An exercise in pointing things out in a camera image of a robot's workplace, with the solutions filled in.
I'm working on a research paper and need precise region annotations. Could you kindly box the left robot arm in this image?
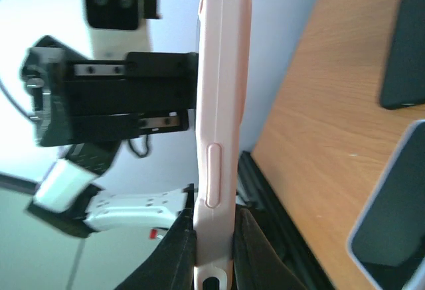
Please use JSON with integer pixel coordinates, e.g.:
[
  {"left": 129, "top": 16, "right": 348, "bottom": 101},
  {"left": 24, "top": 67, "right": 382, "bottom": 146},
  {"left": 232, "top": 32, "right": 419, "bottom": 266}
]
[{"left": 21, "top": 36, "right": 199, "bottom": 238}]

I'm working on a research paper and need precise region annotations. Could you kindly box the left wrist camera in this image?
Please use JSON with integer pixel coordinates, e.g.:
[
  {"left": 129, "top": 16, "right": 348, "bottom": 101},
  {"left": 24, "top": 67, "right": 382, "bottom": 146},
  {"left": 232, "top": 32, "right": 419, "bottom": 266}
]
[{"left": 84, "top": 0, "right": 161, "bottom": 60}]

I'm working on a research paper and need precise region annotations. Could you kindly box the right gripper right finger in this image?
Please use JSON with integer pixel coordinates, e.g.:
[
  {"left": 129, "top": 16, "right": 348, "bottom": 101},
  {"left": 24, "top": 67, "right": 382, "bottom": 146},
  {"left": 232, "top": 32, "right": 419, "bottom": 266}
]
[{"left": 233, "top": 208, "right": 305, "bottom": 290}]

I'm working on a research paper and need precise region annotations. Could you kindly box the pink phone case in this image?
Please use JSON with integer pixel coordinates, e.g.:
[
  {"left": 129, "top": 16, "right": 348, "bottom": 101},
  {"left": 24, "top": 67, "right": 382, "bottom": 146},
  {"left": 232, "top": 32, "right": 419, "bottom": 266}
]
[{"left": 193, "top": 0, "right": 252, "bottom": 289}]

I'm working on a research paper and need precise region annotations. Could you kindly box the purple phone case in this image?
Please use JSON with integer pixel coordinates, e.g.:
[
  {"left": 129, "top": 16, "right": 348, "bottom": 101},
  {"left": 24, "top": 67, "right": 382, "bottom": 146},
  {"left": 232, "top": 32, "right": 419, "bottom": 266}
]
[{"left": 347, "top": 119, "right": 425, "bottom": 290}]

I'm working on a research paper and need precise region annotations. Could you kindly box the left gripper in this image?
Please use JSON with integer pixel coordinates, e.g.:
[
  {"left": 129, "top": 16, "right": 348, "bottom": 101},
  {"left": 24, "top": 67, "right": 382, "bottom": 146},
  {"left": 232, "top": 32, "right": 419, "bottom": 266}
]
[{"left": 36, "top": 50, "right": 199, "bottom": 147}]

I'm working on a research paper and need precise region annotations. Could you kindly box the black phone case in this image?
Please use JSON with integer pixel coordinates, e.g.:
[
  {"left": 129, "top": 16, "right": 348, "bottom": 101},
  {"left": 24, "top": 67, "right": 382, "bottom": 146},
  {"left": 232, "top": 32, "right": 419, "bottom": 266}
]
[{"left": 379, "top": 0, "right": 424, "bottom": 110}]

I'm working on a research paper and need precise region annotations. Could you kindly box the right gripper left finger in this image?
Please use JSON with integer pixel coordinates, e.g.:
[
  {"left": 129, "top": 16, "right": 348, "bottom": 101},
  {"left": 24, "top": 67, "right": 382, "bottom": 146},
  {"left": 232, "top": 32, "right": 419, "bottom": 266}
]
[{"left": 116, "top": 208, "right": 197, "bottom": 290}]

